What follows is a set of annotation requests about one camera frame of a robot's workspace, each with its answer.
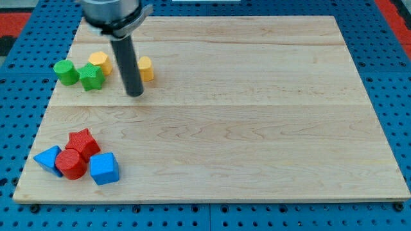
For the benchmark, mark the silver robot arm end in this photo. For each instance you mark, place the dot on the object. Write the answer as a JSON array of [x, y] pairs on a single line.
[[114, 19]]

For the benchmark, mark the green star block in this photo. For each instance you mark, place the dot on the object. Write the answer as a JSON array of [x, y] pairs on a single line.
[[91, 77]]

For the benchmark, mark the yellow hexagon block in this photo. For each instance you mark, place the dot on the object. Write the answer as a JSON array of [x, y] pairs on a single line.
[[101, 60]]

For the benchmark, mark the red star block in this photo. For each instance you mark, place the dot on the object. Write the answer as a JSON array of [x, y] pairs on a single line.
[[84, 143]]

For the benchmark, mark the wooden board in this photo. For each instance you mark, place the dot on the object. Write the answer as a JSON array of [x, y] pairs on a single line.
[[240, 110]]

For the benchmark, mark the yellow rounded block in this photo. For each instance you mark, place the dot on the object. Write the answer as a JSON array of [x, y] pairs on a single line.
[[146, 68]]

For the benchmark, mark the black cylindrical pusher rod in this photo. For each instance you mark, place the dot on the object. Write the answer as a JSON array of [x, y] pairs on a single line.
[[127, 65]]

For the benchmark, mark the blue cube block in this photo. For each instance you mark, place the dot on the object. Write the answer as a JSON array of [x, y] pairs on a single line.
[[104, 168]]

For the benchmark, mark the green cylinder block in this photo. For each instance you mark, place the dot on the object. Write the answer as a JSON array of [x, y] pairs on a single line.
[[66, 72]]

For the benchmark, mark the red cylinder block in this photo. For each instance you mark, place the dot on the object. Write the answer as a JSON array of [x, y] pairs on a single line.
[[71, 164]]

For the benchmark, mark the blue triangle block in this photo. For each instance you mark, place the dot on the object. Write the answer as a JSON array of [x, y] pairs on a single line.
[[46, 160]]

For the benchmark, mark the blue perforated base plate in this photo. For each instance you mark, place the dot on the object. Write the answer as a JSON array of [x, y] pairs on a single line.
[[27, 83]]

